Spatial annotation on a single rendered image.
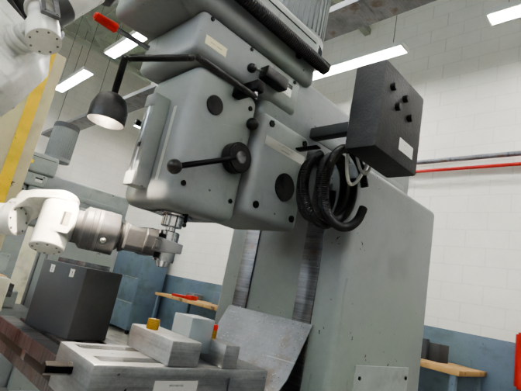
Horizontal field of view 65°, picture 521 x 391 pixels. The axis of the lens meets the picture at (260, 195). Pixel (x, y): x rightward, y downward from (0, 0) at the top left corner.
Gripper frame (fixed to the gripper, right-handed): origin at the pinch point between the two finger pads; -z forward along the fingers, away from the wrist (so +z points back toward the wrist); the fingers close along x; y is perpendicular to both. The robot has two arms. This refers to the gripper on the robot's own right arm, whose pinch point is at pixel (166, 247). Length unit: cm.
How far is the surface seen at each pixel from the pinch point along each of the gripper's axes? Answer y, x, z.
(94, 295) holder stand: 15.3, 29.5, 10.0
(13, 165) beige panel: -34, 161, 61
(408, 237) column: -20, 3, -72
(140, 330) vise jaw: 16.5, -14.4, 3.3
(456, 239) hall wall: -99, 237, -358
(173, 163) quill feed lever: -14.5, -16.8, 5.9
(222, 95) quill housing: -34.6, -9.9, -1.7
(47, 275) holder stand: 13.0, 41.8, 23.0
